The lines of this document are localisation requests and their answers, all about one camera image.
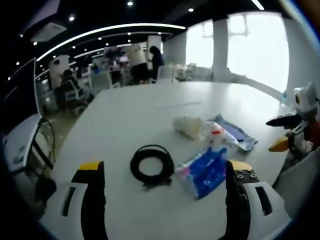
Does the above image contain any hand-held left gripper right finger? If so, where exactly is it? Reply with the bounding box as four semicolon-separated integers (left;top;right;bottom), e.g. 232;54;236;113
224;159;292;240

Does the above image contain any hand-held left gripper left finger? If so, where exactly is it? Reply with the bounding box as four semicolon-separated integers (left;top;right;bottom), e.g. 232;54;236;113
39;161;109;240

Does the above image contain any blue plastic packet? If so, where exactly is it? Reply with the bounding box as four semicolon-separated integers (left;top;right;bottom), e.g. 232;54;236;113
174;146;228;201

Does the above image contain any white printed plastic wrapper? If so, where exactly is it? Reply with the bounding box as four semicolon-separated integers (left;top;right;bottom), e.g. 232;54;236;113
208;123;241;150

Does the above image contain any black cable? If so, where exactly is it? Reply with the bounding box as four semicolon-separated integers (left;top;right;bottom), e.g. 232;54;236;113
130;144;175;192

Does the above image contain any clear plastic bag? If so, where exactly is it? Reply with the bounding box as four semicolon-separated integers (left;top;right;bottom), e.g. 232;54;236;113
171;116;213;141

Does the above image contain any white table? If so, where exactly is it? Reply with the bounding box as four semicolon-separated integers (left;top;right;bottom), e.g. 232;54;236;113
41;81;293;240

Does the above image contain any white side desk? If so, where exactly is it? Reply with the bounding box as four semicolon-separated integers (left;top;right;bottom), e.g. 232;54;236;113
2;114;55;173

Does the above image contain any white office chair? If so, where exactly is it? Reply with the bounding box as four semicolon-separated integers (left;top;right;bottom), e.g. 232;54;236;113
58;81;87;113

